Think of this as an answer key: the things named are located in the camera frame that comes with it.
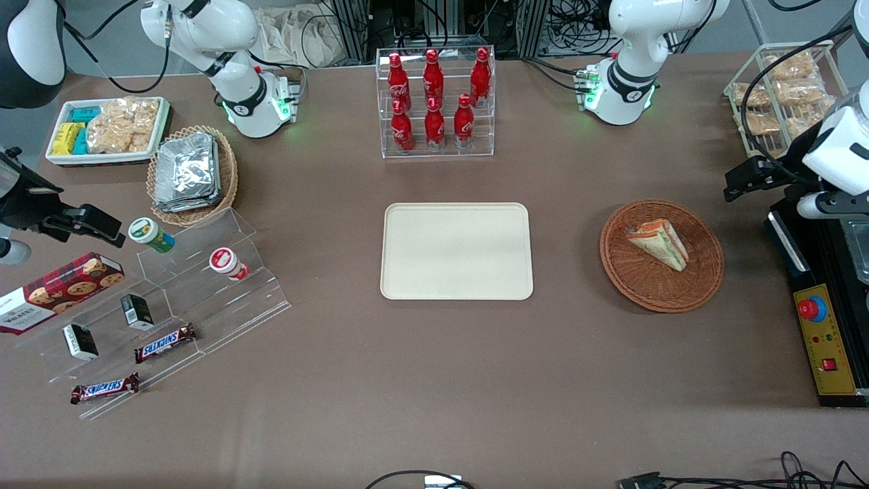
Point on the black and yellow control box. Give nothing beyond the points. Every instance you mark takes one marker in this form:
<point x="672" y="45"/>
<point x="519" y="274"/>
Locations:
<point x="825" y="353"/>

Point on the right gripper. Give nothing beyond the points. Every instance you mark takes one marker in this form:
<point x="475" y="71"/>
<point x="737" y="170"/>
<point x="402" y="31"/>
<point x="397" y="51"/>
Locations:
<point x="24" y="205"/>

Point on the white cloth bag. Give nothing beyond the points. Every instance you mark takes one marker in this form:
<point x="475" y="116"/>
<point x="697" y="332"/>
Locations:
<point x="299" y="34"/>

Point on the teal snack packet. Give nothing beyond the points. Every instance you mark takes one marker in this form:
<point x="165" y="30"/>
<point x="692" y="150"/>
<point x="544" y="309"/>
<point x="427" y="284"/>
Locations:
<point x="86" y="114"/>
<point x="81" y="144"/>

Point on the light wicker basket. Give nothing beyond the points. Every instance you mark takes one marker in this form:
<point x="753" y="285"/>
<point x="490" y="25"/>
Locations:
<point x="227" y="180"/>

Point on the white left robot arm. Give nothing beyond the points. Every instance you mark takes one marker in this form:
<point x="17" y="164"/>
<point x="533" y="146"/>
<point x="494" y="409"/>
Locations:
<point x="631" y="75"/>

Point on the aluminium frame rack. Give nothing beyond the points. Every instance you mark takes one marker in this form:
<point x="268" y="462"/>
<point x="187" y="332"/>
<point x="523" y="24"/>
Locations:
<point x="353" y="27"/>

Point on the clear rice cracker bag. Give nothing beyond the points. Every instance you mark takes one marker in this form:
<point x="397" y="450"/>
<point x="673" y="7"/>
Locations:
<point x="132" y="111"/>
<point x="119" y="139"/>

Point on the red tartan cookie box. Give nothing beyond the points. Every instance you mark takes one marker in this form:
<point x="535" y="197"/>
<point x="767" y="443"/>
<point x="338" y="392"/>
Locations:
<point x="64" y="288"/>

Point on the flat brown wicker basket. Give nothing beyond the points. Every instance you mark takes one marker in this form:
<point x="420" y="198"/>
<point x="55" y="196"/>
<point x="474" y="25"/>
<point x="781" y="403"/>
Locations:
<point x="652" y="285"/>

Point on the beige plastic tray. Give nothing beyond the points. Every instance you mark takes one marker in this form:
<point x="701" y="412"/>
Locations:
<point x="455" y="251"/>

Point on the brown Snickers bar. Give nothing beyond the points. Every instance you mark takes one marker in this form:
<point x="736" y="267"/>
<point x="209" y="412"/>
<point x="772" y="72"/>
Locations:
<point x="165" y="343"/>
<point x="105" y="388"/>

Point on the triangular sandwich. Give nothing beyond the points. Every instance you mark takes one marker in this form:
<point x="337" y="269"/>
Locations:
<point x="662" y="246"/>

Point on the green lidded cup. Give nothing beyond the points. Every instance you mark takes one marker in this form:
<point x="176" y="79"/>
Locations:
<point x="149" y="233"/>

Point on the silver foil pack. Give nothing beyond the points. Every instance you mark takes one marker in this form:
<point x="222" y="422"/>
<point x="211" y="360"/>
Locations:
<point x="187" y="163"/>
<point x="187" y="204"/>

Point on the red lidded cup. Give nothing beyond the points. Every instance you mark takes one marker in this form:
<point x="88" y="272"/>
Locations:
<point x="225" y="261"/>

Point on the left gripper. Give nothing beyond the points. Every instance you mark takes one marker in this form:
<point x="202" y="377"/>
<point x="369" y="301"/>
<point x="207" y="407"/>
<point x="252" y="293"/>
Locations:
<point x="789" y="166"/>

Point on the small black box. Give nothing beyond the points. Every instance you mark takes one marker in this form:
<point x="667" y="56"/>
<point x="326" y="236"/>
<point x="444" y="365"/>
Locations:
<point x="138" y="311"/>
<point x="80" y="341"/>

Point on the red cola bottle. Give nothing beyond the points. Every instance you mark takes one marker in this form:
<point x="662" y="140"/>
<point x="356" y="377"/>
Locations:
<point x="481" y="76"/>
<point x="464" y="124"/>
<point x="433" y="78"/>
<point x="435" y="128"/>
<point x="398" y="81"/>
<point x="402" y="130"/>

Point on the yellow snack packet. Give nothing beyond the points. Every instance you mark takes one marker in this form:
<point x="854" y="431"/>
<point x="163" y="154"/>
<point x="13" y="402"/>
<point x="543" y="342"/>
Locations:
<point x="66" y="138"/>

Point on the small white adapter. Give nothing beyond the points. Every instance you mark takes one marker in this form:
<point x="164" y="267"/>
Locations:
<point x="442" y="481"/>

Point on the white rectangular snack tray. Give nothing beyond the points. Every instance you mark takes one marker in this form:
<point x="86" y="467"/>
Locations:
<point x="61" y="157"/>

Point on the clear acrylic bottle rack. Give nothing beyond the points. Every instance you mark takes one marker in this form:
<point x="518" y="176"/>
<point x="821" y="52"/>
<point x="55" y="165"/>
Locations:
<point x="448" y="155"/>

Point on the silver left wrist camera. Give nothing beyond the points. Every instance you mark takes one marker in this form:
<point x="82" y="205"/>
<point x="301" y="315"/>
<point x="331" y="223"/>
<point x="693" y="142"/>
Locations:
<point x="818" y="206"/>

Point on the clear plastic container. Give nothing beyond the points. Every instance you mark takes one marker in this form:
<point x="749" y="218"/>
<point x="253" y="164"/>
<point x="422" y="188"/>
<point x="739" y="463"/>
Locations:
<point x="861" y="251"/>

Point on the clear acrylic stepped stand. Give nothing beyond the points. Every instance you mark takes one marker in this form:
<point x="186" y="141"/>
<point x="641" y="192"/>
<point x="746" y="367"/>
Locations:
<point x="258" y="299"/>
<point x="112" y="353"/>

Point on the wrapped crispy snack pack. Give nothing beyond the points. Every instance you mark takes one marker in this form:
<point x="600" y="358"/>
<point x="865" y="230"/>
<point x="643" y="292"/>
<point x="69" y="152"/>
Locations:
<point x="789" y="66"/>
<point x="808" y="121"/>
<point x="752" y="95"/>
<point x="759" y="123"/>
<point x="800" y="92"/>

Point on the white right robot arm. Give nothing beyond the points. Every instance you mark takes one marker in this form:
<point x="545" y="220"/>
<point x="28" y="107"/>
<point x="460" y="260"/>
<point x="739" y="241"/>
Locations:
<point x="237" y="88"/>

